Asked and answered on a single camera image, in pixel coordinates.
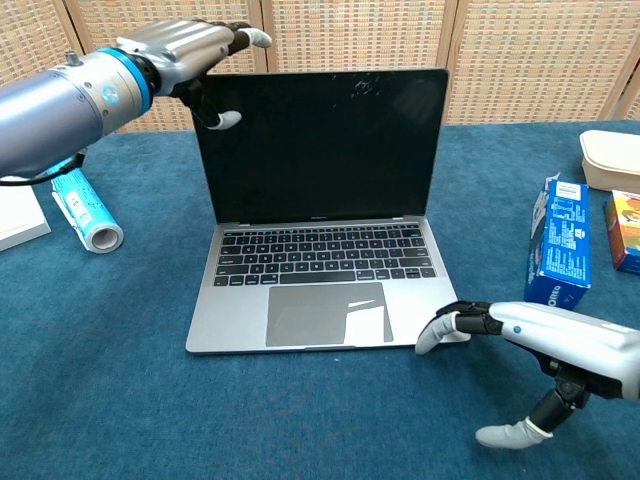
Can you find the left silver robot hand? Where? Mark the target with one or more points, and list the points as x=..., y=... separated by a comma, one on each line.
x=185, y=47

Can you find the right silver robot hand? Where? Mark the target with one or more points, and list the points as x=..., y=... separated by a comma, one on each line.
x=575, y=340

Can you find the blue cling film roll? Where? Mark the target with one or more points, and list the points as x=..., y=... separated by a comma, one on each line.
x=87, y=210

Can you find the beige lidded food container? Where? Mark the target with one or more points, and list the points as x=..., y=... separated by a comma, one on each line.
x=615, y=160

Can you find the orange printed box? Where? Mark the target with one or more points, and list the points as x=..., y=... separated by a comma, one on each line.
x=627, y=230

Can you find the silver laptop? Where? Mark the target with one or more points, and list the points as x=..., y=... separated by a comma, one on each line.
x=320, y=150

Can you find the blue felt table cover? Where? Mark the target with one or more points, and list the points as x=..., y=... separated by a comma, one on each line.
x=150, y=400

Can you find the woven bamboo folding screen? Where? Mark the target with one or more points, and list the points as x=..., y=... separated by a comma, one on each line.
x=525, y=50

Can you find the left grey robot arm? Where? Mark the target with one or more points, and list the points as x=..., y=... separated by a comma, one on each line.
x=55, y=110

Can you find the blue Oreo cookie box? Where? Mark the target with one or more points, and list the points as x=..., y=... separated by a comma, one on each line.
x=565, y=240

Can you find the white flat box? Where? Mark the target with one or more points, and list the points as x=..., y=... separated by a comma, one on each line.
x=17, y=215

